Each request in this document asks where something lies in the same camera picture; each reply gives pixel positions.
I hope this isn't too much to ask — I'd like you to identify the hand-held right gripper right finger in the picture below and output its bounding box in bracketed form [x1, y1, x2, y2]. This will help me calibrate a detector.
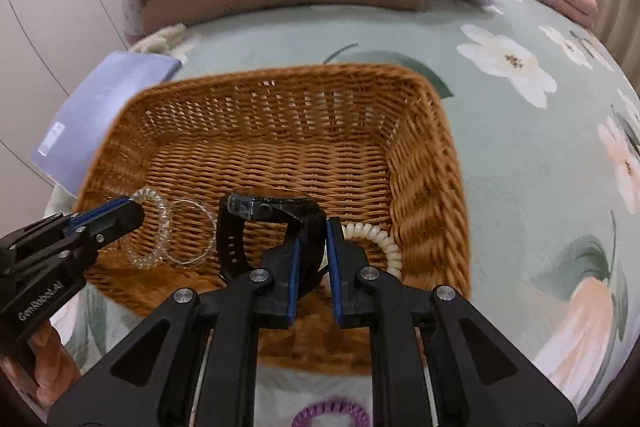
[326, 217, 577, 427]

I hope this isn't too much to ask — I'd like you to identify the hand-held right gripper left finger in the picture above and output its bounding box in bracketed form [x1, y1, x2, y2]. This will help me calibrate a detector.
[47, 236, 302, 427]

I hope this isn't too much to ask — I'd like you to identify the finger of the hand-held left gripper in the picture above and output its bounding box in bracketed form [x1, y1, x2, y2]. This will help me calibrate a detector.
[75, 203, 147, 254]
[63, 197, 137, 230]

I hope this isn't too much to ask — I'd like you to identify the thick clear coil hair tie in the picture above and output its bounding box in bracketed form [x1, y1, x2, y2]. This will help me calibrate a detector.
[121, 188, 172, 270]

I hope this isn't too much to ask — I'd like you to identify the black wristwatch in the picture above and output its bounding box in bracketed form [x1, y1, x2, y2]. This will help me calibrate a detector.
[216, 189, 329, 284]

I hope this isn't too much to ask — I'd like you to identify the brown wicker basket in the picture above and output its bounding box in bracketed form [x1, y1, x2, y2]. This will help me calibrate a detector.
[71, 63, 472, 376]

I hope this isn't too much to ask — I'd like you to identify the person's left hand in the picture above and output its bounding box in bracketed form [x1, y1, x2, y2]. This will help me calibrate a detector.
[0, 321, 83, 408]

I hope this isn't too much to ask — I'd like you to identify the lavender booklet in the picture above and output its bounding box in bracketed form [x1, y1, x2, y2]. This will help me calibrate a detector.
[31, 50, 183, 198]

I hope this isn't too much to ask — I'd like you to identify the cream knitted item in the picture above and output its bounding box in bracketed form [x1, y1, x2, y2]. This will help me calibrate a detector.
[129, 24, 187, 56]

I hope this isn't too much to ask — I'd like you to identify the green floral bedsheet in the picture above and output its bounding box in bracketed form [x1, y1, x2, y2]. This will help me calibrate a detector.
[45, 0, 640, 427]

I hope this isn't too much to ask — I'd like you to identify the cream coil hair tie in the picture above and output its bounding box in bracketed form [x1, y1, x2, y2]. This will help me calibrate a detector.
[324, 222, 404, 294]

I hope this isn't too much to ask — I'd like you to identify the thin clear coil hair tie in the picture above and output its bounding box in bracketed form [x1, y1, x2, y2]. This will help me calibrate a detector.
[164, 199, 219, 269]

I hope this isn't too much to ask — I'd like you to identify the purple coil hair tie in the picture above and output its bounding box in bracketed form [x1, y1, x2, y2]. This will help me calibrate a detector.
[292, 399, 374, 427]

